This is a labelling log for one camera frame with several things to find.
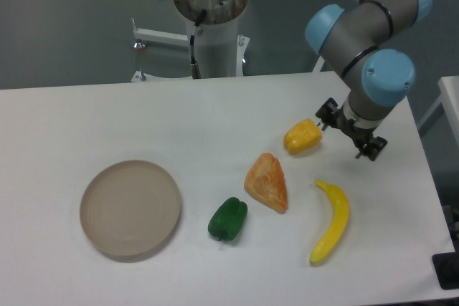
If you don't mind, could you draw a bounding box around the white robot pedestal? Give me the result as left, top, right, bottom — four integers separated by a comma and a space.
129, 0, 252, 83

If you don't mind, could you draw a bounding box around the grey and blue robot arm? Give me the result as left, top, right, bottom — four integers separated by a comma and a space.
173, 0, 432, 160

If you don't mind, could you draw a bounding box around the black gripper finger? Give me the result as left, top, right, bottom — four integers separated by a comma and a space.
316, 97, 339, 131
354, 135, 388, 161

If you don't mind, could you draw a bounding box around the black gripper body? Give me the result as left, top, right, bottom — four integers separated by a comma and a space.
337, 101, 386, 145

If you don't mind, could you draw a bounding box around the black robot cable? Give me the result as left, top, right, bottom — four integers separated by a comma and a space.
188, 9, 207, 80

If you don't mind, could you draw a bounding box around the black device at right edge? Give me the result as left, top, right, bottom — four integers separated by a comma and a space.
432, 252, 459, 290

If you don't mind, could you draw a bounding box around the yellow bell pepper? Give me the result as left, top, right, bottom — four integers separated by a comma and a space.
283, 118, 322, 154

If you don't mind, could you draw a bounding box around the white side table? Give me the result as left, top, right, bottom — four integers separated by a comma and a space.
417, 76, 458, 140

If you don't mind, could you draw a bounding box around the beige round plate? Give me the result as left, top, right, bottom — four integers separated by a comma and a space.
80, 160, 181, 262

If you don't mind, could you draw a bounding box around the yellow banana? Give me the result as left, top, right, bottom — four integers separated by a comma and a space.
309, 180, 350, 266

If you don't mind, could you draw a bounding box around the green bell pepper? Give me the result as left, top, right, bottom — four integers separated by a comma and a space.
207, 197, 248, 242

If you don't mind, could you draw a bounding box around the orange toast slice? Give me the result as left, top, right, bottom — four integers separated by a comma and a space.
244, 153, 288, 214

